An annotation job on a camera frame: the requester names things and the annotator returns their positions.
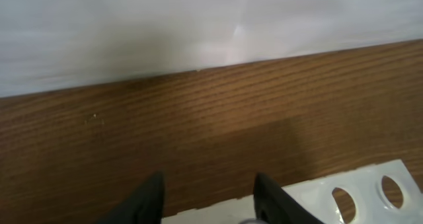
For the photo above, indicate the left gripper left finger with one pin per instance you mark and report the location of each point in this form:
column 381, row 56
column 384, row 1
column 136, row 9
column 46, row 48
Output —
column 142, row 204

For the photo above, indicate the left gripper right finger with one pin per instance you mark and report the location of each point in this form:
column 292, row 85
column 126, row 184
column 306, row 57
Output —
column 277, row 207

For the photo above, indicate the white test tube rack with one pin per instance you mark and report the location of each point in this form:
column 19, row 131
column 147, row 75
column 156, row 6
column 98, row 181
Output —
column 363, row 187

